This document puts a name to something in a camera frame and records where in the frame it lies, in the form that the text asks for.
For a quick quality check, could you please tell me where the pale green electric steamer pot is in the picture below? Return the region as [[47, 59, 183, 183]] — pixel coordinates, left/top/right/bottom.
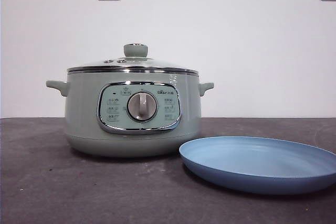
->
[[46, 71, 215, 158]]

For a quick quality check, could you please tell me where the blue round plate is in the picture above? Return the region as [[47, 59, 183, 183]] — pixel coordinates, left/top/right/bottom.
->
[[178, 136, 336, 196]]

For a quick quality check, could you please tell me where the glass lid with green knob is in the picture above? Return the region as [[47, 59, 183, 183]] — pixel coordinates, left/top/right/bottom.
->
[[67, 43, 198, 74]]

